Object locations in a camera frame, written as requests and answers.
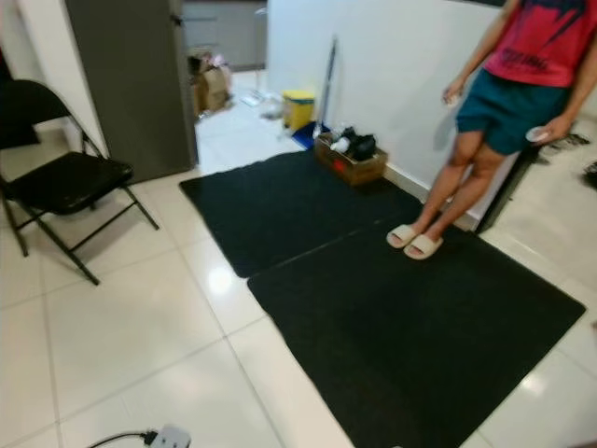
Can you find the beige slipper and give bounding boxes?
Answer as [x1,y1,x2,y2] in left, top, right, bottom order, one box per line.
[387,224,423,249]
[404,233,444,260]

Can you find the grey fridge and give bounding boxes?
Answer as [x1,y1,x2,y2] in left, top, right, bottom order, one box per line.
[65,0,199,184]

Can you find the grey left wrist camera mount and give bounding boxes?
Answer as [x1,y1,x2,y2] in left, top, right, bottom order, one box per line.
[149,425,192,448]

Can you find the yellow bin black letters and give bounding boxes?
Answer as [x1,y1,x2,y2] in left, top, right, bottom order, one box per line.
[282,90,316,133]

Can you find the blue floor cloth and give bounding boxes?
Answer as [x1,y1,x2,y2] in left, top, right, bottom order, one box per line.
[291,121,323,150]

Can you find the black folding chair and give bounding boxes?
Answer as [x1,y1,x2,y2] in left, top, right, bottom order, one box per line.
[0,79,161,287]

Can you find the brown paper bag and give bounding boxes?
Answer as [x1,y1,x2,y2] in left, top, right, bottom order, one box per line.
[191,51,232,115]

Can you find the black floor mat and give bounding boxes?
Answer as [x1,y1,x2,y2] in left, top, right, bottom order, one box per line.
[247,222,587,448]
[179,149,425,278]

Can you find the person in blue shorts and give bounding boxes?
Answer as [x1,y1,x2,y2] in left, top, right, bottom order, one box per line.
[415,0,597,244]

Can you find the beige kitchen cabinets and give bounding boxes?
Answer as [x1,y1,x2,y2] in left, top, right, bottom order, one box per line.
[182,0,267,71]

